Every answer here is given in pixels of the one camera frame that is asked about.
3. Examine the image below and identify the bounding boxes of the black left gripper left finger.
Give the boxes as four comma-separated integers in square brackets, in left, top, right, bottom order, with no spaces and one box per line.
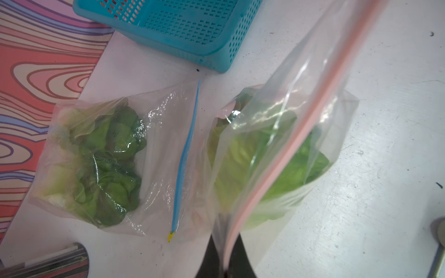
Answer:
[195,235,220,278]

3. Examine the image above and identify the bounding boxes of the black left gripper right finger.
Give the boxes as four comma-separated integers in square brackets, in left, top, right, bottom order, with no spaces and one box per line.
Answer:
[225,235,257,278]

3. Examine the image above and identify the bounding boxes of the pink-zip clear zip-top bag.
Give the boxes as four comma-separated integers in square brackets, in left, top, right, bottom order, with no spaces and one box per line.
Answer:
[206,1,385,278]

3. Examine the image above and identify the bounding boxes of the light green chinese cabbage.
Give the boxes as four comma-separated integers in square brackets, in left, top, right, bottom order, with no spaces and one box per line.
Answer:
[207,92,331,229]

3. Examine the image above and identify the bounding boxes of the blue-zip clear zip-top bag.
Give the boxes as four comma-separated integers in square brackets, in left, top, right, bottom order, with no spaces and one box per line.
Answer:
[30,81,201,236]

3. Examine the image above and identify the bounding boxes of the metal pen holder cup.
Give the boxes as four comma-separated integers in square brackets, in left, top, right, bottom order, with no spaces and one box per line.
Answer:
[1,243,90,278]

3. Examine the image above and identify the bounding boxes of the dark green bagged cabbage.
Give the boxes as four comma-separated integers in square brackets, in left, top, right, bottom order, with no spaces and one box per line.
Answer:
[36,98,147,228]

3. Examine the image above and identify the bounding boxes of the teal plastic basket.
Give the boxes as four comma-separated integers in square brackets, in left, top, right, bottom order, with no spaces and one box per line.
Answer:
[73,0,261,73]

